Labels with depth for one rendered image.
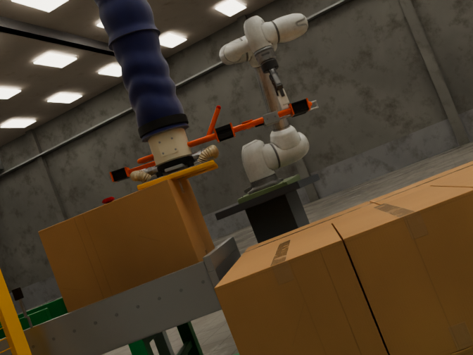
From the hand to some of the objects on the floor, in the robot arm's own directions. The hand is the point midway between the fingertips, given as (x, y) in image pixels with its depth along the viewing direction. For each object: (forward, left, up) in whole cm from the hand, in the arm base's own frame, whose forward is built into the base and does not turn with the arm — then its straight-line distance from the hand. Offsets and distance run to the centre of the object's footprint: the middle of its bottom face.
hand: (285, 104), depth 243 cm
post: (-13, -111, -112) cm, 158 cm away
